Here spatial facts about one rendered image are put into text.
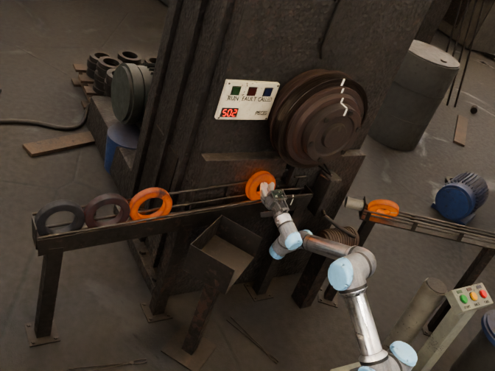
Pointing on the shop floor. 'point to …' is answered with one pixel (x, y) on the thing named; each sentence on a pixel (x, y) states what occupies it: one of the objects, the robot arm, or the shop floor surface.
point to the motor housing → (320, 267)
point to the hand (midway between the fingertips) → (262, 184)
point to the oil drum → (414, 96)
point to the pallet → (103, 71)
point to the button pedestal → (450, 325)
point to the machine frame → (233, 35)
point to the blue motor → (461, 197)
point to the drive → (121, 115)
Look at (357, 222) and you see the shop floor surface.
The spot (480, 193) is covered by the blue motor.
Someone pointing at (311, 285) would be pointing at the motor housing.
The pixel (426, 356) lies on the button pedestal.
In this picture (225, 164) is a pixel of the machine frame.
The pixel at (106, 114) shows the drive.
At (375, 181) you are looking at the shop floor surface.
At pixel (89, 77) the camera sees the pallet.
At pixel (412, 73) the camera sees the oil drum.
